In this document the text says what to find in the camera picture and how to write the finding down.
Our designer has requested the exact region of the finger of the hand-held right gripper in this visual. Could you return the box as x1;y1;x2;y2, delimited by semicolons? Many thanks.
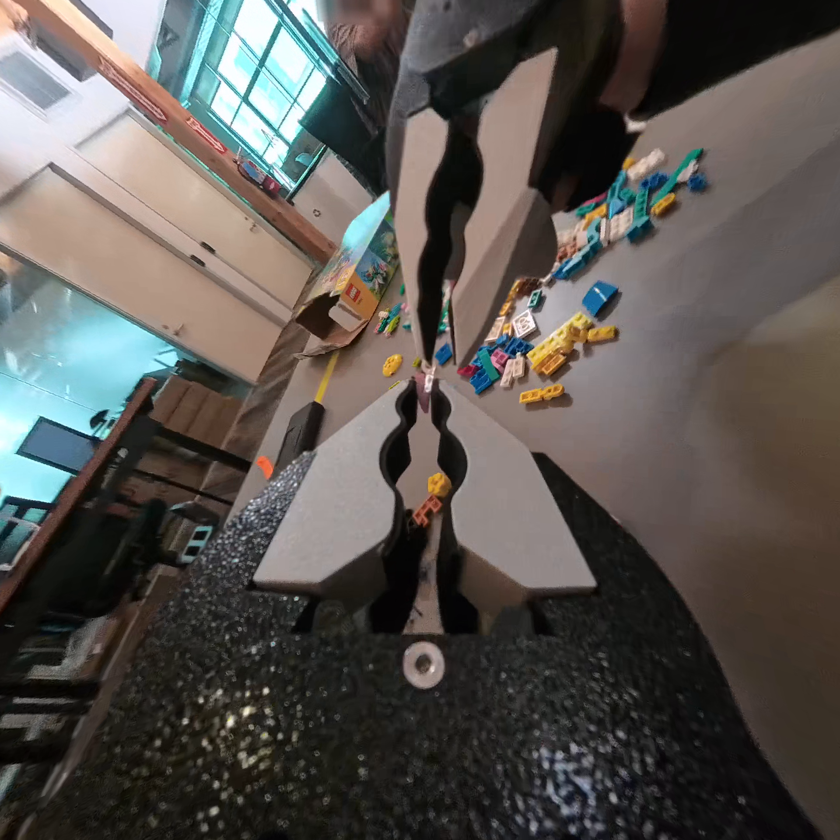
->
451;48;560;370
392;107;460;363

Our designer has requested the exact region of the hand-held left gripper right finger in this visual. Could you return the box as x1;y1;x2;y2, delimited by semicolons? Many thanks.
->
430;386;598;634

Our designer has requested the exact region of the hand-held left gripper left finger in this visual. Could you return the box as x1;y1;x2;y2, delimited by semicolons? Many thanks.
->
251;382;424;631

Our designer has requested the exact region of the pile of colourful toy bricks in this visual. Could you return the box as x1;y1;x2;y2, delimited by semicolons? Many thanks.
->
374;147;711;398

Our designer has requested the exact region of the person's right forearm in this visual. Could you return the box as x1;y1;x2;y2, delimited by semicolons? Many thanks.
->
630;0;840;122

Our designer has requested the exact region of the grey desk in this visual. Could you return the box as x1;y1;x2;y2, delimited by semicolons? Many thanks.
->
223;26;840;840

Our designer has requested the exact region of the person's right hand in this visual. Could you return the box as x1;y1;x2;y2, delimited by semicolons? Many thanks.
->
599;0;665;118

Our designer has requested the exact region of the black rectangular block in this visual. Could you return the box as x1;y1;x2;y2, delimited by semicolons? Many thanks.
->
274;400;327;471

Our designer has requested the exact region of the colourful cardboard box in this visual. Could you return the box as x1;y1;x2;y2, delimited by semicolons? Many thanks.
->
290;190;403;361

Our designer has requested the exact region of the blue curved toy brick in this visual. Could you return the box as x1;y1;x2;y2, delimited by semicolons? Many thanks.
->
581;280;621;319

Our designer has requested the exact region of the yellow tape strip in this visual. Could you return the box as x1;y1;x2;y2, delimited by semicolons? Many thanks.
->
314;350;340;406

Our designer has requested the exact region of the red fire extinguisher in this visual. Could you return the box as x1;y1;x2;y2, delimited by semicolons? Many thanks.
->
235;156;284;199

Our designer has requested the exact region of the stack of cardboard boxes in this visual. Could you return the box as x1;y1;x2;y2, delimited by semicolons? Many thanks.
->
147;374;253;487

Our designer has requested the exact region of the paned window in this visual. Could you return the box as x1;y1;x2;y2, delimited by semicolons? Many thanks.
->
147;0;365;191

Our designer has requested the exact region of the white door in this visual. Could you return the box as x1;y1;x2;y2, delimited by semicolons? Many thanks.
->
72;108;317;312
0;164;296;388

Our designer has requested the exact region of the brown wooden table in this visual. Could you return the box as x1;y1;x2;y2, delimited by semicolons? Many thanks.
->
0;376;161;614

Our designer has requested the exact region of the black monitor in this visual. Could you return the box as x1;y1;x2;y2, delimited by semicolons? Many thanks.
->
16;416;101;475

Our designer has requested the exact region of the glass office partition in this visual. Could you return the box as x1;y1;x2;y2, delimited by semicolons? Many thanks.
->
0;246;257;513

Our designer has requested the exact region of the wooden post with red signs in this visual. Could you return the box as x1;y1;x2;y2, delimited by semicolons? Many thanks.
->
0;0;339;266

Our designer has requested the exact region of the black wall speaker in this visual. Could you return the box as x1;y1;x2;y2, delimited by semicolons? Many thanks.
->
26;16;101;84

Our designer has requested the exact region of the wall vent grille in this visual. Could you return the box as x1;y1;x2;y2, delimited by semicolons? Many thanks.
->
0;46;73;119

